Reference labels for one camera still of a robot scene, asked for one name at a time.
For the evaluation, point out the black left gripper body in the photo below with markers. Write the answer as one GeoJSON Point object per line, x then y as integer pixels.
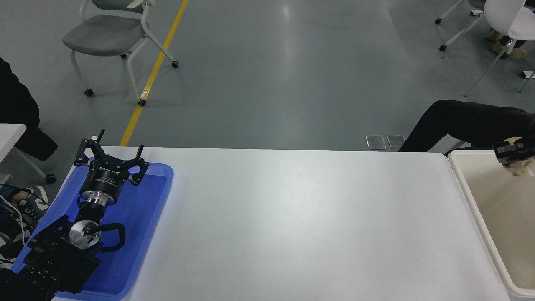
{"type": "Point", "coordinates": [104, 177]}

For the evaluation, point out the tan paper ball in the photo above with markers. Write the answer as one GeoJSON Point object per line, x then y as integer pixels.
{"type": "Point", "coordinates": [520, 168]}

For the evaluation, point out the person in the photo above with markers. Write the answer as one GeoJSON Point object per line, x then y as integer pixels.
{"type": "Point", "coordinates": [518, 53]}
{"type": "Point", "coordinates": [16, 104]}
{"type": "Point", "coordinates": [472, 123]}

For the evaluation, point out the blue plastic tray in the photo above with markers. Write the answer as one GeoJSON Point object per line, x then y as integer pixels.
{"type": "Point", "coordinates": [138, 217]}

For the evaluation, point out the large pale bin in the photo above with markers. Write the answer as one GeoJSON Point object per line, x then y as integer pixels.
{"type": "Point", "coordinates": [501, 209]}

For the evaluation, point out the person's foot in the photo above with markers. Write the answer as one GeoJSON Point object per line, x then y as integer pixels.
{"type": "Point", "coordinates": [12, 238]}
{"type": "Point", "coordinates": [35, 205]}

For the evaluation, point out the metal floor plate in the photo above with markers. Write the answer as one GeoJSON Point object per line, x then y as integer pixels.
{"type": "Point", "coordinates": [396, 141]}
{"type": "Point", "coordinates": [375, 142]}

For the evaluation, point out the grey wheeled chair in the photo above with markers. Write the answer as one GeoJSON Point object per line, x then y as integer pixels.
{"type": "Point", "coordinates": [104, 33]}

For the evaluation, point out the white wheeled chair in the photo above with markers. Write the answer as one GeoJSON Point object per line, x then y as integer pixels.
{"type": "Point", "coordinates": [510, 16]}

